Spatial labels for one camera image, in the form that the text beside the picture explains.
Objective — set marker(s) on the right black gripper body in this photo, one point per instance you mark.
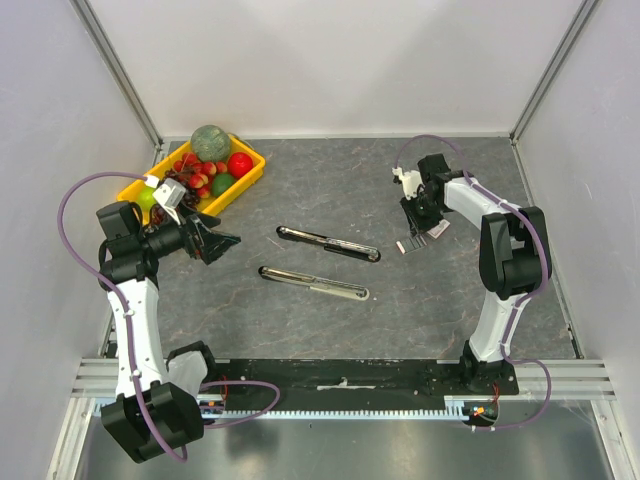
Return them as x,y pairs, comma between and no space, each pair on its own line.
417,220

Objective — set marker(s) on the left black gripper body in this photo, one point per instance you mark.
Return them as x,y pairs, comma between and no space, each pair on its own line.
191,244

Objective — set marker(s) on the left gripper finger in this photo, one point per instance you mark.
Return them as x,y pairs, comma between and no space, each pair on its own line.
210,233
211,252

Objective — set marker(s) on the white black stapler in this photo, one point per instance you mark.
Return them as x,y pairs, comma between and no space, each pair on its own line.
315,283

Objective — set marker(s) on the red white staple box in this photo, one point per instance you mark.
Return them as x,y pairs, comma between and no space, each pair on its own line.
436,231

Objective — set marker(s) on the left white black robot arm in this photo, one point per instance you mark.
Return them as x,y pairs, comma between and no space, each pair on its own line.
155,410

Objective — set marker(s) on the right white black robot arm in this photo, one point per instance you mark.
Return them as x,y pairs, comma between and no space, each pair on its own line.
513,261

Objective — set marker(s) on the purple grape bunch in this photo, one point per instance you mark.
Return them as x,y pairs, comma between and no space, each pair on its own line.
158,217

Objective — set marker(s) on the dark green lime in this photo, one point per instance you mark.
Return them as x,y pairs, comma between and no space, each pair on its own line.
221,183

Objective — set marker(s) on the light green lime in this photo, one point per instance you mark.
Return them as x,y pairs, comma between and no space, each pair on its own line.
145,199

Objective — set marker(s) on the red peach cluster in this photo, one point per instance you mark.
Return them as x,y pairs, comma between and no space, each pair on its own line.
197,175

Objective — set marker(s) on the red apple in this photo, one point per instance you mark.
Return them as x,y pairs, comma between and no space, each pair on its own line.
239,164

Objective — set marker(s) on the green melon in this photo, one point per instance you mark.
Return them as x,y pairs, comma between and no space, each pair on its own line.
210,143

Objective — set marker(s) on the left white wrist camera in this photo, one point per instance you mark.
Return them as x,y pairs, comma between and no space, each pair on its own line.
169,195

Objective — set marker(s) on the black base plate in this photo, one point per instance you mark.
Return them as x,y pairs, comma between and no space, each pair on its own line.
334,385

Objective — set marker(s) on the slotted cable duct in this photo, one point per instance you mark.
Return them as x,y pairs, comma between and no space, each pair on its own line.
453,410

